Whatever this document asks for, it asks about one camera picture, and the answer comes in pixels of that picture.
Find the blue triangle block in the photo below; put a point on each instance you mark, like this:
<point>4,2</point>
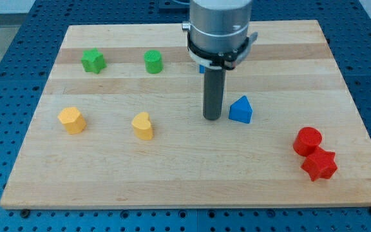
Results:
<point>241,110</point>

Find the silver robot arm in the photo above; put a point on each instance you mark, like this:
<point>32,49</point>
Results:
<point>217,32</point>

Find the yellow heart block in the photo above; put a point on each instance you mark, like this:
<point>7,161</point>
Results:
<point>142,126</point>

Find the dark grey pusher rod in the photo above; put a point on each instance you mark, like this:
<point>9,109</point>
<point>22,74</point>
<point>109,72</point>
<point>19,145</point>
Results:
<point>214,82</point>

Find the small blue block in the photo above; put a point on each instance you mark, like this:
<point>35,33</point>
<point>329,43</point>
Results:
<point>201,69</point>

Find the wooden board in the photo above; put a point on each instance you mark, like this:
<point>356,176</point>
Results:
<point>291,80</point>

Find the green cylinder block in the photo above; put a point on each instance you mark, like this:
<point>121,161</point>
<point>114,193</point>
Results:
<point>153,61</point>

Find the green star block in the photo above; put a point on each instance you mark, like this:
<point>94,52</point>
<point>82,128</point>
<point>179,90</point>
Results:
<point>93,61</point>

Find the yellow hexagon block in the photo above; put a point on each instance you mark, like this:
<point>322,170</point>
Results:
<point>72,120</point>

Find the red cylinder block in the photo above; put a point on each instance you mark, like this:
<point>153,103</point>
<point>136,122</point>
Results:
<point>306,141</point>

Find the red star block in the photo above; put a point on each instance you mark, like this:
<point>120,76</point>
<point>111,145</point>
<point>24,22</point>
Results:
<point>320,164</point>

